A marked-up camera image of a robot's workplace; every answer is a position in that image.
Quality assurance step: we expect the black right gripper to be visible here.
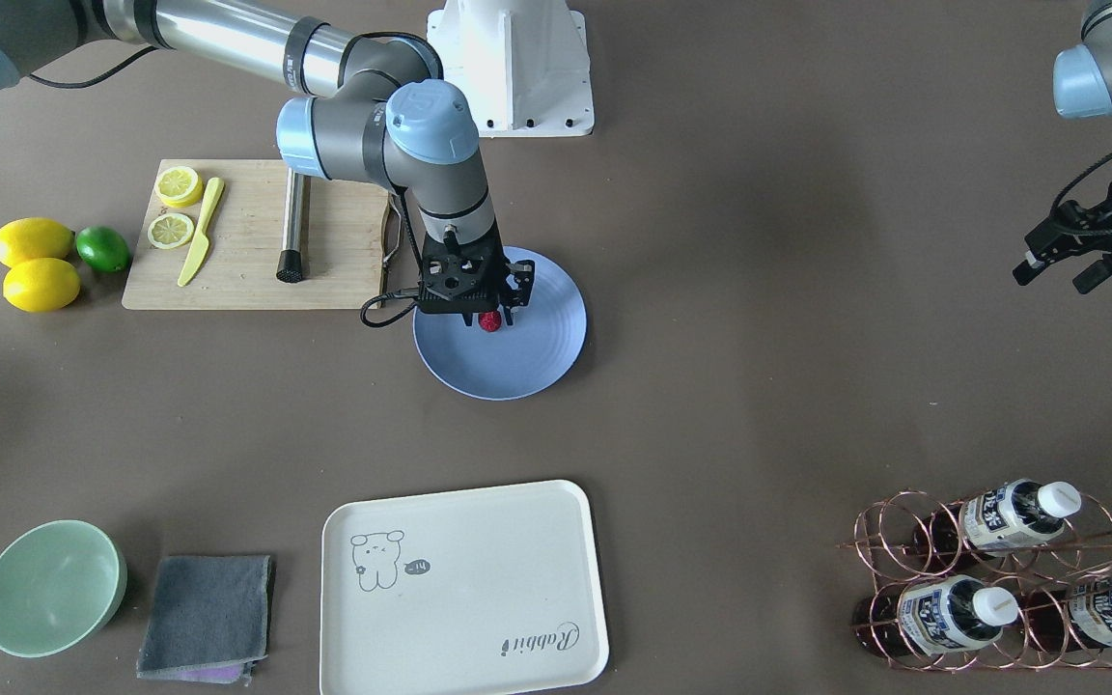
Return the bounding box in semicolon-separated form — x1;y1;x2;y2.
418;232;537;328

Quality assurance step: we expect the red strawberry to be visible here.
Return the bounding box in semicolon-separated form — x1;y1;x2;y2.
477;311;504;332

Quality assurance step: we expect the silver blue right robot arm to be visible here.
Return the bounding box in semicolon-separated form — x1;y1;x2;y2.
0;1;535;325

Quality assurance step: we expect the blue round plate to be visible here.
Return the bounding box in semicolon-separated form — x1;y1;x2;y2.
413;246;588;401

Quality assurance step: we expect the wooden cutting board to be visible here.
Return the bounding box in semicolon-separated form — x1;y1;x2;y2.
121;158;390;311

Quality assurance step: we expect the steel cylinder black tip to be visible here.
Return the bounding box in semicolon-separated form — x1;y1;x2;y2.
275;170;309;282

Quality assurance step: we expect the dark drink bottle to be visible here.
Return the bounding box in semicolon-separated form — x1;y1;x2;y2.
1022;576;1112;653
850;573;1020;661
909;479;1084;570

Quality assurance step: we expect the cream rectangular tray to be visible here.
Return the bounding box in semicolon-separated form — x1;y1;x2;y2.
319;480;610;694

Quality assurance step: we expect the yellow plastic knife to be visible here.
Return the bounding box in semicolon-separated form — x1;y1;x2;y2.
177;177;225;287

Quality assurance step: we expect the lemon half slice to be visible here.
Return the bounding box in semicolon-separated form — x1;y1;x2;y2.
153;163;203;209

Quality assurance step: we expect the green lime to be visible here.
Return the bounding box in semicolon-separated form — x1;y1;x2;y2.
75;226;131;274

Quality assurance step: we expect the grey folded cloth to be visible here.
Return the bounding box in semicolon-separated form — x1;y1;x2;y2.
136;555;274;685

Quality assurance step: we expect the yellow lemon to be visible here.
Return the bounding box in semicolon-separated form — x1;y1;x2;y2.
3;257;81;312
0;217;75;268

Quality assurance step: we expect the mint green bowl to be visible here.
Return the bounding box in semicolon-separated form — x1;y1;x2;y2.
0;519;127;658

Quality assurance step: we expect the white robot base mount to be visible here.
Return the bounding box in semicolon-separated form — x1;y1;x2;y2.
427;1;596;138

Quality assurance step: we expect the copper wire bottle rack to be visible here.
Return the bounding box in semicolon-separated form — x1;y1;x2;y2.
838;490;1112;672

